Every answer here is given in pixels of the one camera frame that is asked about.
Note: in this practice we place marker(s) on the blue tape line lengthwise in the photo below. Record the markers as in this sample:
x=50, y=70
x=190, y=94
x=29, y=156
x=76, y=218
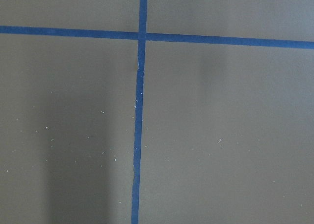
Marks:
x=142, y=30

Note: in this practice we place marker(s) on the blue tape line crosswise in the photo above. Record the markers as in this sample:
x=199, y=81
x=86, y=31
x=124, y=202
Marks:
x=107, y=34

